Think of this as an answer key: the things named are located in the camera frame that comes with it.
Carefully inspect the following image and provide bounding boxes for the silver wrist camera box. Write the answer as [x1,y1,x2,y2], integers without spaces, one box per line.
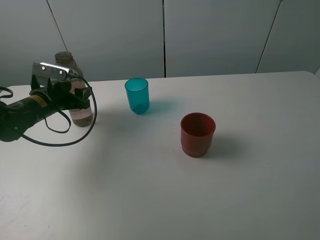
[32,62,70,81]

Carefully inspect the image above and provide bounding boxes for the teal translucent plastic cup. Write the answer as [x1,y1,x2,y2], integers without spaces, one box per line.
[124,78,150,115]

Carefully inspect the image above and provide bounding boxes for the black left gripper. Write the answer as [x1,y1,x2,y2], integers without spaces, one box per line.
[29,75,92,110]

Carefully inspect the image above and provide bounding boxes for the red plastic cup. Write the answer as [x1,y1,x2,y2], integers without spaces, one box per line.
[180,112,216,158]

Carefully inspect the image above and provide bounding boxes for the thin black looped cable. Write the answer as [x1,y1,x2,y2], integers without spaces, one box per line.
[44,109,71,134]

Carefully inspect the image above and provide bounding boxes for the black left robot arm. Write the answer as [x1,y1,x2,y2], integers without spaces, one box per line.
[0,73,98,147]

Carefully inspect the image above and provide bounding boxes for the thick black camera cable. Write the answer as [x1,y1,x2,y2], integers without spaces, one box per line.
[18,70,98,147]

